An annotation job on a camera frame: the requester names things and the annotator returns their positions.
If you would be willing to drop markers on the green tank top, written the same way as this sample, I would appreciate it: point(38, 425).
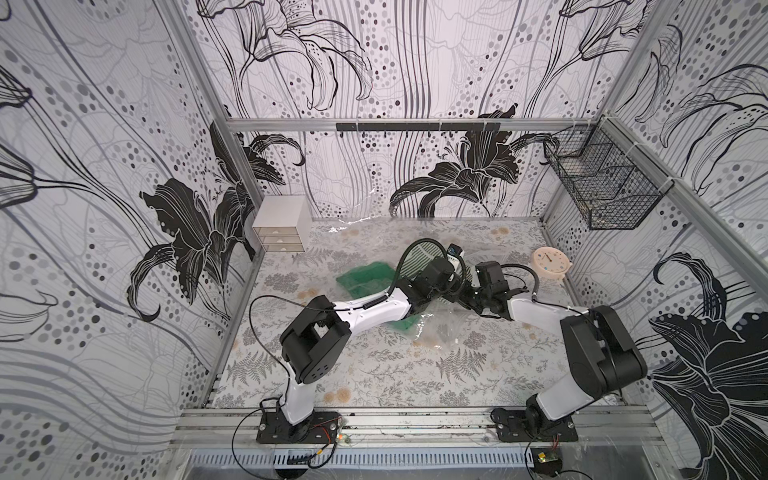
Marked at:
point(369, 279)

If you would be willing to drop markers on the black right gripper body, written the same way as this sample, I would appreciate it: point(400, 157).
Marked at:
point(475, 294)

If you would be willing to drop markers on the clear plastic vacuum bag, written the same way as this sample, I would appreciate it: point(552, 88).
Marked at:
point(359, 242)

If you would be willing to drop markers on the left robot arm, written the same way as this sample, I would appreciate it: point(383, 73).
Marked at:
point(313, 342)

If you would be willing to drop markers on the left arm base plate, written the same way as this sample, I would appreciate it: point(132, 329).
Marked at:
point(320, 428)

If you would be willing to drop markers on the white cable duct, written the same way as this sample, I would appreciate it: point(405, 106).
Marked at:
point(369, 458)

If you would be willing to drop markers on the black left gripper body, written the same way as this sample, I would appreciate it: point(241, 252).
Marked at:
point(445, 285)

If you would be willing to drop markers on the white three-drawer organizer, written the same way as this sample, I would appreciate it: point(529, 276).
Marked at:
point(282, 224)

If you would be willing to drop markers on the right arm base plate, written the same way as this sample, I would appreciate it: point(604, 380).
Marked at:
point(517, 425)

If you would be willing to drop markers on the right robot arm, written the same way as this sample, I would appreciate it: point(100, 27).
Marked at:
point(602, 356)

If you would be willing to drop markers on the pink round clock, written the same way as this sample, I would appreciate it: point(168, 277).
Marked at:
point(550, 263)

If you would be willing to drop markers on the black wire basket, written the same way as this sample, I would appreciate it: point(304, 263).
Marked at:
point(607, 176)

